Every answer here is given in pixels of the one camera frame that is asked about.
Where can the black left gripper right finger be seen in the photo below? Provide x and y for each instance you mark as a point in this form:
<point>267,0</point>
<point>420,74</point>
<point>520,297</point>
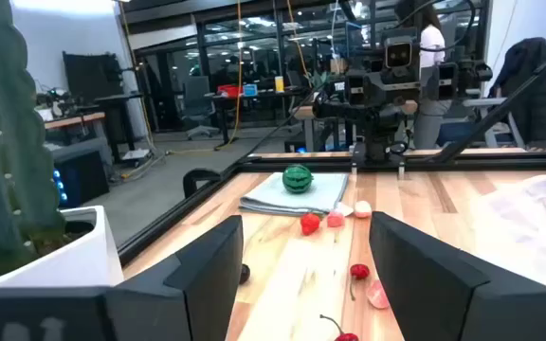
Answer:
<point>424,284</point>

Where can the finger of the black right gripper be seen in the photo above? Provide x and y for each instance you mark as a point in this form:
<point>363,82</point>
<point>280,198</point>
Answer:
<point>447,81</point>
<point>354,88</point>

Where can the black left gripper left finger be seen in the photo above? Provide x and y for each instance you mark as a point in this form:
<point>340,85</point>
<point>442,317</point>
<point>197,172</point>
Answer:
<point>206,265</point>

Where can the small black toy berry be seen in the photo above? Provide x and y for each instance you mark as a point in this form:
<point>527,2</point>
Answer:
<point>244,274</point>

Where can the pink toy fruit slice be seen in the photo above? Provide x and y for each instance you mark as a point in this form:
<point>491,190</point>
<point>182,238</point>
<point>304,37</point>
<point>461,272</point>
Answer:
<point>377,294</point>

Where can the dark red toy cherry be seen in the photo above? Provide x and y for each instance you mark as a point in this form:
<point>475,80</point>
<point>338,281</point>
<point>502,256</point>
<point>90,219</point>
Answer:
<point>346,337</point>
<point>359,271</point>

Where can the pale pink toy peach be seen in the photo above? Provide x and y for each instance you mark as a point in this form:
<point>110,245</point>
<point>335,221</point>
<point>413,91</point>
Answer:
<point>362,209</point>

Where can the green striped toy watermelon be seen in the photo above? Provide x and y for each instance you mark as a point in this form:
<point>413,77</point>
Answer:
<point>297,179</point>

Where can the pink toy fruit chunk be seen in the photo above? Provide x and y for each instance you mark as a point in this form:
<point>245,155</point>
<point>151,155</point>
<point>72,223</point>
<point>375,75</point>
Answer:
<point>335,219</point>

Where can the red toy strawberry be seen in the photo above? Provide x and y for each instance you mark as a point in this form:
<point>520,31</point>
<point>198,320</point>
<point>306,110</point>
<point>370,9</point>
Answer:
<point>310,223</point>

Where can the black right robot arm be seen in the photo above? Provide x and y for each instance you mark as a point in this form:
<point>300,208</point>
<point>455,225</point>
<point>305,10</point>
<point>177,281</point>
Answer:
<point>379,137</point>

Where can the clear plastic tupperware container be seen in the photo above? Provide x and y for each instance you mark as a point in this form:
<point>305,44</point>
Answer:
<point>529,227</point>

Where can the person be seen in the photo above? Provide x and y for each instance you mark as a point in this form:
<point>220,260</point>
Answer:
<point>431,42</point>

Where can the yellow cup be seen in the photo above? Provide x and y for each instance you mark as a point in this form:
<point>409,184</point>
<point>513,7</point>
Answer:
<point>279,84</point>

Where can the grey folded cloth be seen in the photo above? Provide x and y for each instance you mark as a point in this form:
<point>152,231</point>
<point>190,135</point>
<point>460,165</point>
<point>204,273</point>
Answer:
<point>273,196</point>

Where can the blue box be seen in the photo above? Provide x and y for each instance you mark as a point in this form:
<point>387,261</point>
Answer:
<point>250,90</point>

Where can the black office table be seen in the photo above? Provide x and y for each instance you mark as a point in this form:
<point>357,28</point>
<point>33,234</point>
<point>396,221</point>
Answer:
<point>235,100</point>

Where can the red bin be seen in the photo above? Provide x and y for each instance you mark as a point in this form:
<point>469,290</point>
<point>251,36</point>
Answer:
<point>230,91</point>

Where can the white faceted plant pot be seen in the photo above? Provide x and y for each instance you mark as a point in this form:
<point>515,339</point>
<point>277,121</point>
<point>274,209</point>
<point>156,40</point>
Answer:
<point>78,260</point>

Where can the black computer tower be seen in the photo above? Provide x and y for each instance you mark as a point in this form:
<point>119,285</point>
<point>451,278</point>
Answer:
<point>83,180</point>

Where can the grey office chair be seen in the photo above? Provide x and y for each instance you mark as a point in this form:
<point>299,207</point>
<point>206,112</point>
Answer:
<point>197,95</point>

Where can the black standing desk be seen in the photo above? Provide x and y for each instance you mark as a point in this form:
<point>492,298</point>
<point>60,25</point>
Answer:
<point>116,118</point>

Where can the black panel board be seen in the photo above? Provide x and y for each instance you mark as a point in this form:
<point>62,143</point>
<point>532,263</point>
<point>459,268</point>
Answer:
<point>90,76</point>

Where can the green artificial cactus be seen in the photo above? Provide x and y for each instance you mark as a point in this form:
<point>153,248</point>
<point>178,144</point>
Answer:
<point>3,142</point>

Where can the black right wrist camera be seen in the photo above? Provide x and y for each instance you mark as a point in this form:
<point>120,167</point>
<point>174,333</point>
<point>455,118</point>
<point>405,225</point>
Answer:
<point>398,53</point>

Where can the black clamp bracket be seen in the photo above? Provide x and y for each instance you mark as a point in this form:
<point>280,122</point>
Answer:
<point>199,176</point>

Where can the black aluminium table frame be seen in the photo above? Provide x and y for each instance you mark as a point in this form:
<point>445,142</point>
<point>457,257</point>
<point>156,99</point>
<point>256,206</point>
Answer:
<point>301,166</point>

